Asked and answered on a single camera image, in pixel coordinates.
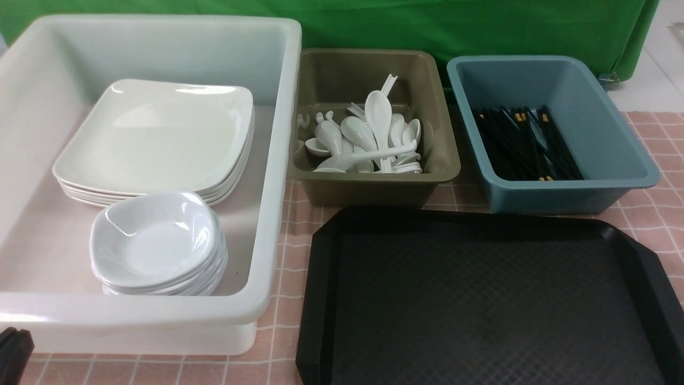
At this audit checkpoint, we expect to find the large white square plate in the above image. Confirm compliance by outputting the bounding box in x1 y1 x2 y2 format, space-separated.
53 79 254 196

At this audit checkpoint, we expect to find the white soup spoon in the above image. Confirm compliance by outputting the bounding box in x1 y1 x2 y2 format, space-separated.
314 140 418 173

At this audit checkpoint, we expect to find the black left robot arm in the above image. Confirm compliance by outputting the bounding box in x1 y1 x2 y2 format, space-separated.
1 327 35 384

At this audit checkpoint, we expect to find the pile of white spoons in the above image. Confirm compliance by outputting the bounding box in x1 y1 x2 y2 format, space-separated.
294 74 423 174

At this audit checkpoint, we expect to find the upright white spoon in bin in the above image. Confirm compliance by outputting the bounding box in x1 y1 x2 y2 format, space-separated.
364 90 392 151

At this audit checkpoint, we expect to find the black serving tray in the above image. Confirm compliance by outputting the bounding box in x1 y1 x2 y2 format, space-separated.
296 206 683 384

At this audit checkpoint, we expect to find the olive green plastic bin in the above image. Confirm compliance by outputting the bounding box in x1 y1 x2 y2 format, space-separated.
289 48 461 207

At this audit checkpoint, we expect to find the pile of black chopsticks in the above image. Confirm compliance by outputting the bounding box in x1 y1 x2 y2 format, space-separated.
471 105 585 182

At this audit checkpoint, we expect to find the stack of white bowls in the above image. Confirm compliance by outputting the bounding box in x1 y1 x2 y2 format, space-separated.
89 191 229 296

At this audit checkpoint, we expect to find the stack of white square plates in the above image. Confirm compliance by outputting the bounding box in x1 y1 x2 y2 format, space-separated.
52 110 255 207

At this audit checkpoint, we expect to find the blue plastic bin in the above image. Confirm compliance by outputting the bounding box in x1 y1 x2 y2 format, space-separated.
447 55 659 215

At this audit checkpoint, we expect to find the large white plastic tub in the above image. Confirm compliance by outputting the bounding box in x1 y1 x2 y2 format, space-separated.
1 14 301 356

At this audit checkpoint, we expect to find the pink checkered tablecloth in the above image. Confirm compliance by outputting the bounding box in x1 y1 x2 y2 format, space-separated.
20 112 683 384

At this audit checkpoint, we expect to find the green backdrop cloth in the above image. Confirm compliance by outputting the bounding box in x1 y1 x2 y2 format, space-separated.
2 1 659 81

